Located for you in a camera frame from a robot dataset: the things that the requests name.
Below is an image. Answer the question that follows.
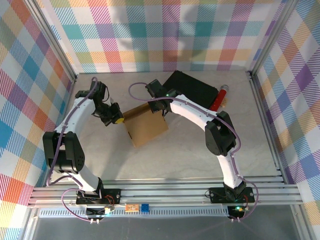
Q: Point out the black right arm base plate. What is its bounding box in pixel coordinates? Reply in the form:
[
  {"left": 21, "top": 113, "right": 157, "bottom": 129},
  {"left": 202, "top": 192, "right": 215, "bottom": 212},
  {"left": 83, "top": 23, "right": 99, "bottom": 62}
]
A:
[{"left": 209, "top": 186, "right": 256, "bottom": 204}]

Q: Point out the aluminium front rail beam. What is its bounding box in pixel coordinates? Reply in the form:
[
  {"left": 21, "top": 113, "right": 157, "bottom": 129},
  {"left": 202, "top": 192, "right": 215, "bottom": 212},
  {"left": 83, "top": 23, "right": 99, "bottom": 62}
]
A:
[{"left": 28, "top": 176, "right": 305, "bottom": 208}]

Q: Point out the aluminium side rail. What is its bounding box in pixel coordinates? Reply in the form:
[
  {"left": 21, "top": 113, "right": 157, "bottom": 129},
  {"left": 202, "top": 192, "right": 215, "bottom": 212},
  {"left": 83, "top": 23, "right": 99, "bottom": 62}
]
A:
[{"left": 248, "top": 71, "right": 287, "bottom": 185}]

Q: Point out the aluminium frame post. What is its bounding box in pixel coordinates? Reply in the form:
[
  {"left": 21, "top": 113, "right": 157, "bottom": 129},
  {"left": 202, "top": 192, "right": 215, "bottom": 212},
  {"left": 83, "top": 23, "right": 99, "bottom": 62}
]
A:
[
  {"left": 248, "top": 0, "right": 300, "bottom": 78},
  {"left": 24, "top": 0, "right": 78, "bottom": 82}
]

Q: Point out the small black electronics box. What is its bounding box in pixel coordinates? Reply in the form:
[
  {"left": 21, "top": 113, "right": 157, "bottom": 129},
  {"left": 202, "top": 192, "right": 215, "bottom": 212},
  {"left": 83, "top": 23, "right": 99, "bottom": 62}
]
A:
[
  {"left": 227, "top": 204, "right": 247, "bottom": 223},
  {"left": 86, "top": 205, "right": 112, "bottom": 225}
]

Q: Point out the white slotted cable duct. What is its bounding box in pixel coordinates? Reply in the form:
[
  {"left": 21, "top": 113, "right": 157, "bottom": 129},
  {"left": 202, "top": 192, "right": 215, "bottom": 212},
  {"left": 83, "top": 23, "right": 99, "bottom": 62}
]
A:
[{"left": 38, "top": 208, "right": 232, "bottom": 219}]

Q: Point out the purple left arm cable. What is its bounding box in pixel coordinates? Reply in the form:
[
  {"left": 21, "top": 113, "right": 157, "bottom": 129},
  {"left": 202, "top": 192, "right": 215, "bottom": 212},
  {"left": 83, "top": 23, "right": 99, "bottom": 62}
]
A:
[{"left": 46, "top": 76, "right": 111, "bottom": 222}]

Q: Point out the red cylinder with silver cap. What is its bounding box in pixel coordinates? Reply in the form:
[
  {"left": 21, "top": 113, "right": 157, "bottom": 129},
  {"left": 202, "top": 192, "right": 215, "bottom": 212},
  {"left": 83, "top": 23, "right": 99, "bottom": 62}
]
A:
[{"left": 209, "top": 84, "right": 230, "bottom": 111}]

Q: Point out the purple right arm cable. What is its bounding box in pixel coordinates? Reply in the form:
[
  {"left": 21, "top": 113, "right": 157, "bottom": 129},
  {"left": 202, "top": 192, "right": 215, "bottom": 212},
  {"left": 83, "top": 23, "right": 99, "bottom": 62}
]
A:
[{"left": 128, "top": 82, "right": 260, "bottom": 222}]

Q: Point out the brown cardboard box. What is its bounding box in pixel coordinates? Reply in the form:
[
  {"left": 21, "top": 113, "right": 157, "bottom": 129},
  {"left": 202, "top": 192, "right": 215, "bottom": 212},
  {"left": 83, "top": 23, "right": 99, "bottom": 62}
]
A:
[{"left": 122, "top": 103, "right": 170, "bottom": 149}]

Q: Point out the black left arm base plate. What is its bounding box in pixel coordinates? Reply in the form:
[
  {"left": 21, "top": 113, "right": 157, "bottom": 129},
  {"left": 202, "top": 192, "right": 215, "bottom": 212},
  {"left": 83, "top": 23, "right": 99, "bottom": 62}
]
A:
[{"left": 75, "top": 188, "right": 122, "bottom": 205}]

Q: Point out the small orange circuit board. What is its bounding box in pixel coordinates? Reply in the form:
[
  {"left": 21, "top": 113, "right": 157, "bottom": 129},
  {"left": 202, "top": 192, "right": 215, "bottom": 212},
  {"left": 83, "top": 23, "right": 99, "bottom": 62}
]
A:
[{"left": 124, "top": 203, "right": 140, "bottom": 213}]

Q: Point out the black flat tray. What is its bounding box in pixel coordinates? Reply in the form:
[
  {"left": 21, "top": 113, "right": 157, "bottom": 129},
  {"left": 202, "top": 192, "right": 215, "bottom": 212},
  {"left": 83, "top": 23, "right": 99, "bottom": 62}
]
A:
[{"left": 163, "top": 70, "right": 218, "bottom": 110}]

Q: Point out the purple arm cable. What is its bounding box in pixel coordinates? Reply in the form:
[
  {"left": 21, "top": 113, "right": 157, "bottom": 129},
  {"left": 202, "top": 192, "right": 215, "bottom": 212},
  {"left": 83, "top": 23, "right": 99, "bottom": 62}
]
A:
[
  {"left": 128, "top": 82, "right": 260, "bottom": 222},
  {"left": 46, "top": 76, "right": 111, "bottom": 222}
]

